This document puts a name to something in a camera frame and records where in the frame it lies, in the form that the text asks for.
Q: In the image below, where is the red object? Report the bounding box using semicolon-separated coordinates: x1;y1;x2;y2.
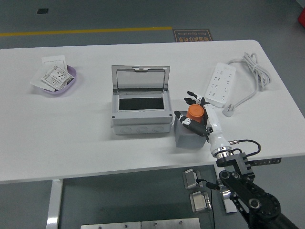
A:
298;0;305;24

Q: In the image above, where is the white plate under panel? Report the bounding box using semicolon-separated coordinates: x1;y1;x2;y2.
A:
30;71;54;92

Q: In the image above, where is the grey junction box clear lid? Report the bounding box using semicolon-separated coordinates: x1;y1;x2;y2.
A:
111;64;173;136

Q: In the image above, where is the purple tray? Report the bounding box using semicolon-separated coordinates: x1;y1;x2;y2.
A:
39;64;78;96

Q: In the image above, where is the thin black floor cable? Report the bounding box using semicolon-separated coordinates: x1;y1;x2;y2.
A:
195;178;215;229

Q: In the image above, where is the orange cylinder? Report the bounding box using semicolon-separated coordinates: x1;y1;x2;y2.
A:
186;104;205;124

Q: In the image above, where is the printed white socket panel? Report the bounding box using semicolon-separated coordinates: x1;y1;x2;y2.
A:
40;66;74;91

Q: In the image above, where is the metal base plate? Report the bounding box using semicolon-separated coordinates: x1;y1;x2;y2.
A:
80;221;142;229
141;218;201;229

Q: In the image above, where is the brown floor sign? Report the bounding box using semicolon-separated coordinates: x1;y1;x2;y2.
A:
173;29;213;43

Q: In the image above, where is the plain white switch plate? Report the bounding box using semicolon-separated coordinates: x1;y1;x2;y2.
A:
41;55;68;72

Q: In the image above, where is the grey cube with round hole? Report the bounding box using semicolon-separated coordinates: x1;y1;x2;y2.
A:
173;110;207;148

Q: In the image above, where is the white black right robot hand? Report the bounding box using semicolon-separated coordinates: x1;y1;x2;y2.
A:
174;90;231;155

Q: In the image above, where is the white power cord with plug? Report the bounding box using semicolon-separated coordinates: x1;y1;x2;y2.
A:
223;52;272;117

